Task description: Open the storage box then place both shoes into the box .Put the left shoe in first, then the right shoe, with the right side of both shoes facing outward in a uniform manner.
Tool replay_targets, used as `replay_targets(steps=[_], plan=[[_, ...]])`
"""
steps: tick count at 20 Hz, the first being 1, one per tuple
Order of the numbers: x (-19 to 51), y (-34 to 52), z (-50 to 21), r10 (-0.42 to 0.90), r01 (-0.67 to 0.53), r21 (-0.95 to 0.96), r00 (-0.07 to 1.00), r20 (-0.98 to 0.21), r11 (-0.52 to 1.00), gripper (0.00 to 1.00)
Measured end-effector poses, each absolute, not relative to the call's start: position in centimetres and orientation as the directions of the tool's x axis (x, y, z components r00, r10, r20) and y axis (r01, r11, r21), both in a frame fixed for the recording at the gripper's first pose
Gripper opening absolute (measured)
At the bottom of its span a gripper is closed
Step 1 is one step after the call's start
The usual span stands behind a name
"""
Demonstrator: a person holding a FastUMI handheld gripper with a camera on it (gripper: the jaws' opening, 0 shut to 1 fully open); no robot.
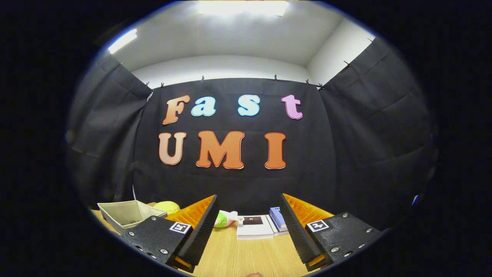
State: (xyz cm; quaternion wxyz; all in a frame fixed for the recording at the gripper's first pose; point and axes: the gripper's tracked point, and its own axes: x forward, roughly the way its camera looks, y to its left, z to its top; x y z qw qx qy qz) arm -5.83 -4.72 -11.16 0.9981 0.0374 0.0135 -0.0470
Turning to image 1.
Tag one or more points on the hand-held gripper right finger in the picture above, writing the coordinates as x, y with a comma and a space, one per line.
296, 231

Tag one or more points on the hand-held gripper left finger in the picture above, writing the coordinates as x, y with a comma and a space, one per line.
201, 231

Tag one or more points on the beige fabric storage box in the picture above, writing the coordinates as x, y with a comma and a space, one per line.
123, 211

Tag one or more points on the blue book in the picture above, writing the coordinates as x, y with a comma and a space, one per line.
277, 216
280, 229

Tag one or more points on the green and pink plush toy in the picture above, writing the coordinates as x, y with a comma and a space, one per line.
221, 220

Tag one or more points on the plain white book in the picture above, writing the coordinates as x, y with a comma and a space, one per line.
272, 227

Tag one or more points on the yellow plush bun toy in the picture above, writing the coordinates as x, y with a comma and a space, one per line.
167, 207

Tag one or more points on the white book with dark photo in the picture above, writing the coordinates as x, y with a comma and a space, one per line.
253, 229

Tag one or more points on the row of small backdrop clips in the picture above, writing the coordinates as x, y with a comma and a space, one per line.
202, 78

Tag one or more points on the narrow ceiling light strip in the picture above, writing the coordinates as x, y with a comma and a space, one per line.
122, 40

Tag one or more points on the large ceiling light panel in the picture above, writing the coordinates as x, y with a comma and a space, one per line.
242, 7

